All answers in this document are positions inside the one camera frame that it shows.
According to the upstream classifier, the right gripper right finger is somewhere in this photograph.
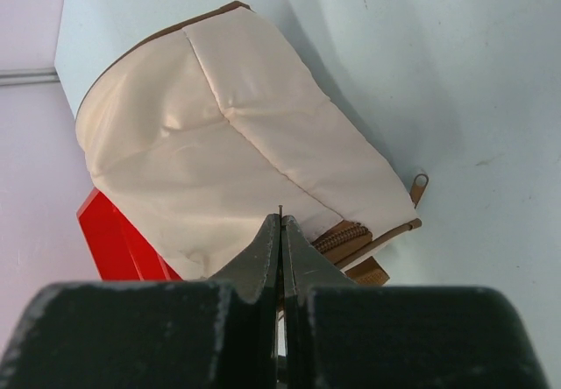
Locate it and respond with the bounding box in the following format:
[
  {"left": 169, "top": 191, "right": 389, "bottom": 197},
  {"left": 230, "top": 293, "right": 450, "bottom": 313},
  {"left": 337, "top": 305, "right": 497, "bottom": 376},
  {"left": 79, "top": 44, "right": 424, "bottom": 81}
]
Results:
[{"left": 280, "top": 216, "right": 548, "bottom": 388}]

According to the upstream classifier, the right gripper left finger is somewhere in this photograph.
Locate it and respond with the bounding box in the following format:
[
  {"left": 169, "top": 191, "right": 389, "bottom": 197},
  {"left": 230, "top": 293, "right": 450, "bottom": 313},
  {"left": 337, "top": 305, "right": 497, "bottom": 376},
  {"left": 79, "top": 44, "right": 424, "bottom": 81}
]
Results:
[{"left": 1, "top": 214, "right": 281, "bottom": 388}]

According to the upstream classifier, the beige mesh laundry bag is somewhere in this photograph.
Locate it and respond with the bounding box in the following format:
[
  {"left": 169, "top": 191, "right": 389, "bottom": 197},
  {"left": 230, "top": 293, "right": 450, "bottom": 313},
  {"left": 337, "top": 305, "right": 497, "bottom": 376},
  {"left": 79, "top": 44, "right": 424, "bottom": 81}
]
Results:
[{"left": 75, "top": 1, "right": 423, "bottom": 284}]

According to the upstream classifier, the red plastic tray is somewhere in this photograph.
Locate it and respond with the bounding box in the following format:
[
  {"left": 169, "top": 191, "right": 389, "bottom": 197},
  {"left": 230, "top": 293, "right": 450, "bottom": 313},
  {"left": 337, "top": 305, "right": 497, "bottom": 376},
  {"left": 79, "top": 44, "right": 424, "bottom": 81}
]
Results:
[{"left": 77, "top": 188, "right": 181, "bottom": 281}]

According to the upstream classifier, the left aluminium corner post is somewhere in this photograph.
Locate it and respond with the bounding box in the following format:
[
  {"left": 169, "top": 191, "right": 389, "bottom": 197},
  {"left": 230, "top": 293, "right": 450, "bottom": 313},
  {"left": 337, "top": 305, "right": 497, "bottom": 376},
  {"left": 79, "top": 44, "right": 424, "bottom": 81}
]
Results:
[{"left": 0, "top": 67, "right": 60, "bottom": 87}]

